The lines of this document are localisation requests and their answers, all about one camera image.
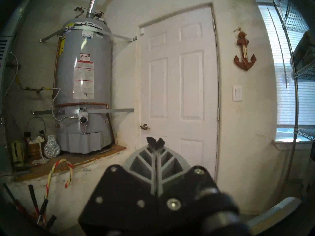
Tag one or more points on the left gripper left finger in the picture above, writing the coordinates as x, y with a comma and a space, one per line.
141, 164

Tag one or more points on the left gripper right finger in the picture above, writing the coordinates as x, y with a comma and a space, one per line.
172, 164

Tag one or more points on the silver door knob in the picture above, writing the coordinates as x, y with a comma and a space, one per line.
144, 126

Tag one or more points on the wooden ledge board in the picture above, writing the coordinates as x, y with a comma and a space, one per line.
81, 159

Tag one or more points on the white panel door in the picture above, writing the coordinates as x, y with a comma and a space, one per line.
179, 90

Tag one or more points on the foil wrapped bundle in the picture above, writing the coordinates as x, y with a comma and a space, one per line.
52, 148

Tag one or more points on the striped candy cane decoration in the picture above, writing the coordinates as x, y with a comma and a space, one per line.
50, 179

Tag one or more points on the white window sill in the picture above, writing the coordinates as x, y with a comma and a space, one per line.
283, 143

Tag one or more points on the white folding table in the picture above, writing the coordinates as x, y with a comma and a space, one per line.
273, 215

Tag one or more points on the grey water heater tank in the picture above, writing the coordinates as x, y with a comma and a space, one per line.
83, 66

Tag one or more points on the yellow glass jar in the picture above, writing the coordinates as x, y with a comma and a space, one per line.
17, 152

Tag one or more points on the white window blinds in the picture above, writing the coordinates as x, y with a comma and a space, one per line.
285, 102

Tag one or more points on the yellow gas pipe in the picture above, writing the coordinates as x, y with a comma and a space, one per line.
32, 88

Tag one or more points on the olive folded cushion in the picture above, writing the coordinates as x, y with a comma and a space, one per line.
307, 48

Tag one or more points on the grey Bryant furnace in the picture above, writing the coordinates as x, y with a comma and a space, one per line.
5, 48

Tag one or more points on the white light switch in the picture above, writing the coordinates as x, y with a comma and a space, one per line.
237, 93

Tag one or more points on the rusty anchor wall decoration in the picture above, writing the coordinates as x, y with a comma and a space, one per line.
244, 53

